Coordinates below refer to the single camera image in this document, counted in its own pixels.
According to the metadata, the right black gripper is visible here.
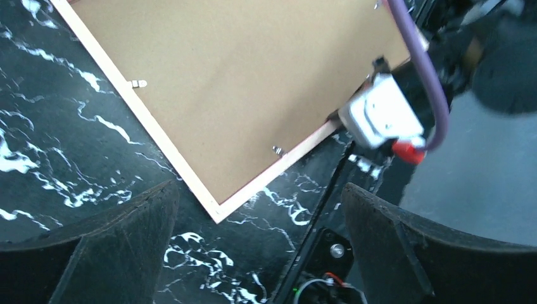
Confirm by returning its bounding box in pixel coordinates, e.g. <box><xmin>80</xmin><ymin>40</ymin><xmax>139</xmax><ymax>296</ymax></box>
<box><xmin>392</xmin><ymin>1</ymin><xmax>536</xmax><ymax>120</ymax></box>

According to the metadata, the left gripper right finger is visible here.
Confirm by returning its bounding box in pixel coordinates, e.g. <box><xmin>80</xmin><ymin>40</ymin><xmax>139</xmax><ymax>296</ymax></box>
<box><xmin>341</xmin><ymin>183</ymin><xmax>536</xmax><ymax>303</ymax></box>

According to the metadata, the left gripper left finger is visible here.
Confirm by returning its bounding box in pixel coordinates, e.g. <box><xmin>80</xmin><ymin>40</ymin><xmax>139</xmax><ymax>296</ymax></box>
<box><xmin>1</xmin><ymin>180</ymin><xmax>180</xmax><ymax>303</ymax></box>

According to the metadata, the pink wooden picture frame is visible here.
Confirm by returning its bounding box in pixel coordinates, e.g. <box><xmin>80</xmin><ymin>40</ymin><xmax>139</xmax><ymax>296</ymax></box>
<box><xmin>50</xmin><ymin>0</ymin><xmax>414</xmax><ymax>224</ymax></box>

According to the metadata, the brown cardboard backing board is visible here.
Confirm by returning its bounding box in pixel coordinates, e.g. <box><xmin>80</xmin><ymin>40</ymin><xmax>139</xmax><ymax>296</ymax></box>
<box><xmin>66</xmin><ymin>0</ymin><xmax>411</xmax><ymax>205</ymax></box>

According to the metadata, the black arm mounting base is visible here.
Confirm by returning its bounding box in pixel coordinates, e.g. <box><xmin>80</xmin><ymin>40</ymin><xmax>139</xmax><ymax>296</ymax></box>
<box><xmin>271</xmin><ymin>144</ymin><xmax>415</xmax><ymax>303</ymax></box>

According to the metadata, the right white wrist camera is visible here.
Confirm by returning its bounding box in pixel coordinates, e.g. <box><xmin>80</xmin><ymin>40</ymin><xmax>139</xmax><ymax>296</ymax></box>
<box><xmin>337</xmin><ymin>73</ymin><xmax>426</xmax><ymax>165</ymax></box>

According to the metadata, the metal frame retaining clip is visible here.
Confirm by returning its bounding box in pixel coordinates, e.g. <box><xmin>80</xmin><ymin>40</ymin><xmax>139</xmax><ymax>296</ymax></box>
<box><xmin>127</xmin><ymin>80</ymin><xmax>148</xmax><ymax>89</ymax></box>

